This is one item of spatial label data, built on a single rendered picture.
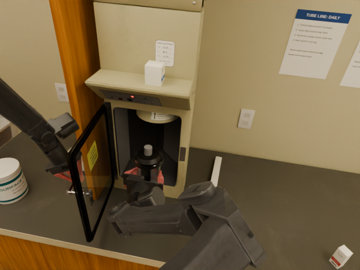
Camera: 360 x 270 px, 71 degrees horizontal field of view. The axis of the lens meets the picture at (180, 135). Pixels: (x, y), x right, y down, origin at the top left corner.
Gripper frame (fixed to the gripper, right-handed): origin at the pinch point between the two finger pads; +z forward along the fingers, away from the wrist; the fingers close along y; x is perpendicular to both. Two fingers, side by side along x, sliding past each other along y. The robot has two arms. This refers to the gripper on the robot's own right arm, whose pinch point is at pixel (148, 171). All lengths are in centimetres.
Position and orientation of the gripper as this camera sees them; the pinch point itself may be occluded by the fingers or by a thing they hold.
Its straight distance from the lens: 93.3
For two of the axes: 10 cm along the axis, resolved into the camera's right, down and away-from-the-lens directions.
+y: -9.9, -1.2, 0.8
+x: -0.6, 8.5, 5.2
